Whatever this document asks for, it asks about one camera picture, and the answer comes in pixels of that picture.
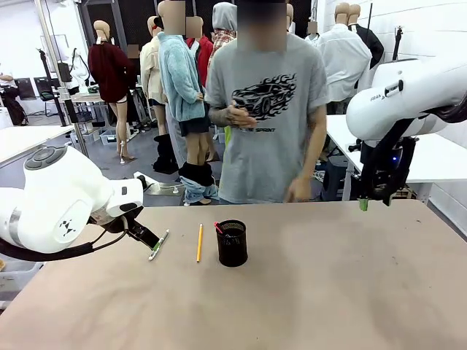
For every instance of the mannequin in maroon sweater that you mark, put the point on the mannequin in maroon sweater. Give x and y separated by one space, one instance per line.
109 73

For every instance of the mannequin in red jacket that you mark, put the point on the mannequin in red jacket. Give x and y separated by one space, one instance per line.
205 54

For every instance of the mannequin in light blue fleece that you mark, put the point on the mannequin in light blue fleece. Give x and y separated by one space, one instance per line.
178 80

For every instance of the person's right hand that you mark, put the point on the person's right hand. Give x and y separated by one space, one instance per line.
239 116

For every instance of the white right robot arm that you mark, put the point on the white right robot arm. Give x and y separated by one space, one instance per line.
401 105

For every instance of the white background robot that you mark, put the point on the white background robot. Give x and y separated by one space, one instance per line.
78 71

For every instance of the white green pen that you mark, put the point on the white green pen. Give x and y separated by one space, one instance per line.
165 236

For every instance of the clear plastic storage bin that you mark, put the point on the clear plastic storage bin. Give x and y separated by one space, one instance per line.
18 268

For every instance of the person's left hand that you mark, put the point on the person's left hand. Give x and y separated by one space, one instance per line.
298 189

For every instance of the slanted metal frame pole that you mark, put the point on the slanted metal frame pole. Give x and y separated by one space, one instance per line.
78 127

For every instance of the black mesh pen holder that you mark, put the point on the black mesh pen holder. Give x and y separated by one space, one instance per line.
233 249

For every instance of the dark box under table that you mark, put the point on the dark box under table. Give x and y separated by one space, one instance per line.
335 180

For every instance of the long yellow pencil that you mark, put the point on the long yellow pencil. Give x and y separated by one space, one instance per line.
199 242

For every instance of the person's tattooed right forearm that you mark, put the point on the person's tattooed right forearm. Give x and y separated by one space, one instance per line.
219 116

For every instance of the gray floor crate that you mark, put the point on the gray floor crate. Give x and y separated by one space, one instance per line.
108 138

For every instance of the large white table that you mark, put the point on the large white table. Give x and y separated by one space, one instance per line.
438 160

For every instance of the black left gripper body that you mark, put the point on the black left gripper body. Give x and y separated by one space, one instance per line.
116 222

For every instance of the black tripod stand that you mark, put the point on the black tripod stand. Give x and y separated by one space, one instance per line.
397 47

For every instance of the mannequin in cream shirt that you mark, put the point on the mannequin in cream shirt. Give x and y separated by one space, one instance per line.
149 73

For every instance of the white side table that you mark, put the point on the white side table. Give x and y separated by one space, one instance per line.
22 140

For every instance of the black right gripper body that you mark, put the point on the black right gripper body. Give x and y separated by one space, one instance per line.
406 156

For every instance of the person's left forearm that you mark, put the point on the person's left forearm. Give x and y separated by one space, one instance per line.
313 156

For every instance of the mannequin in gray hood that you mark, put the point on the mannequin in gray hood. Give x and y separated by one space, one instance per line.
223 18

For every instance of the mannequin in white shirt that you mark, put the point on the mannequin in white shirt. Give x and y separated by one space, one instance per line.
343 62

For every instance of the seated background person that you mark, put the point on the seated background person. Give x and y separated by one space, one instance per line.
9 95

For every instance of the mannequin in black jacket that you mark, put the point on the mannequin in black jacket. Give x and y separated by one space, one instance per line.
374 47

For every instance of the red pen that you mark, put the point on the red pen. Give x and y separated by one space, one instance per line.
218 226

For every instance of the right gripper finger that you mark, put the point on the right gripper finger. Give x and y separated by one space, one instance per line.
387 199
363 205

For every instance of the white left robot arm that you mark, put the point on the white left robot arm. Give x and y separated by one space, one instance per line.
54 197

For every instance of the person in gray T-shirt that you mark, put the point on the person in gray T-shirt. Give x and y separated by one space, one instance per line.
262 156

